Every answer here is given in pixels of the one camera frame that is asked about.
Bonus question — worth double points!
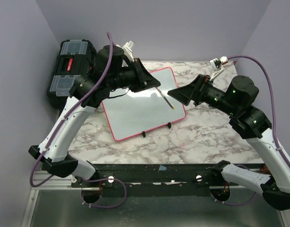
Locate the pink framed whiteboard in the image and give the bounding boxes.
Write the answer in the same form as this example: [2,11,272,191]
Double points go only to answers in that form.
[102,67,187,141]

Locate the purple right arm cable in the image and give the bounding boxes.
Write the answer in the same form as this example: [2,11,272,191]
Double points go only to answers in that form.
[210,55,290,206]

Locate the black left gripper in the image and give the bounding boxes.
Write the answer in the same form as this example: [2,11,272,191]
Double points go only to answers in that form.
[109,58,161,93]

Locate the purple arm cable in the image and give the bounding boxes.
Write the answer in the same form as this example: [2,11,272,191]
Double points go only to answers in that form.
[29,32,127,209]
[210,55,290,206]

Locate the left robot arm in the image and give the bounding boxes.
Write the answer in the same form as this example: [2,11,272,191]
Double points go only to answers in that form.
[29,45,160,187]

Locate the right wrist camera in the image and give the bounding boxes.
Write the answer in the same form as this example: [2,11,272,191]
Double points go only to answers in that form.
[210,56,228,81]

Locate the black toolbox clear lids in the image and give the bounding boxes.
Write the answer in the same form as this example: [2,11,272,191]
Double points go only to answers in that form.
[46,39,97,112]

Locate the black mounting rail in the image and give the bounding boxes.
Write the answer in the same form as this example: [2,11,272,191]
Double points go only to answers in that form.
[69,164,226,198]

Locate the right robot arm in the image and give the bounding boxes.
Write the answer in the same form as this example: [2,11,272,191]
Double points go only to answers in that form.
[167,74,290,210]

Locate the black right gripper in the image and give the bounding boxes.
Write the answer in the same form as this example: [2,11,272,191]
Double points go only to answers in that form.
[167,73,238,116]

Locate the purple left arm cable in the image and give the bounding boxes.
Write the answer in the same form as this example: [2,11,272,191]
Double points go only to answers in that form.
[29,32,127,209]

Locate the blue tape piece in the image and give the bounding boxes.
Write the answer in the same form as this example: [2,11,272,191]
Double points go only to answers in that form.
[159,165,167,171]

